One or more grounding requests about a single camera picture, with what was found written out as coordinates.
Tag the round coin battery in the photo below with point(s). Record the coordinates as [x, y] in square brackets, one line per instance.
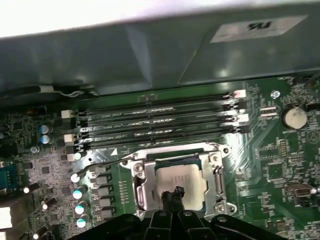
[295, 117]

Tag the green motherboard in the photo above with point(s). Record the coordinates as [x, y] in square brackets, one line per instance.
[262, 155]

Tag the thin metal locking lever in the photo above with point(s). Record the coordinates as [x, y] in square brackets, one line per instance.
[110, 162]

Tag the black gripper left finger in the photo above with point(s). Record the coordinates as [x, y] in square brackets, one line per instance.
[160, 227]

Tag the CPU socket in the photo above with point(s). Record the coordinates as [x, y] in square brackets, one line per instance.
[127, 163]

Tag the metal socket cover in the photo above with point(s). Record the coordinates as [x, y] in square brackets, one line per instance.
[148, 180]

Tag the white printed sticker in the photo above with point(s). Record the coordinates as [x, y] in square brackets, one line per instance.
[257, 28]

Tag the blue rear port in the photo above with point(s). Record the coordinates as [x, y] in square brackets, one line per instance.
[8, 176]

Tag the black PC case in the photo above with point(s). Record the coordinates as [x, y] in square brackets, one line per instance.
[150, 50]

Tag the silver CPU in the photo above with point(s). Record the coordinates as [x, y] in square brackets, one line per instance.
[185, 175]

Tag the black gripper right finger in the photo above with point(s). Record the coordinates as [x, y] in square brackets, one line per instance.
[190, 227]

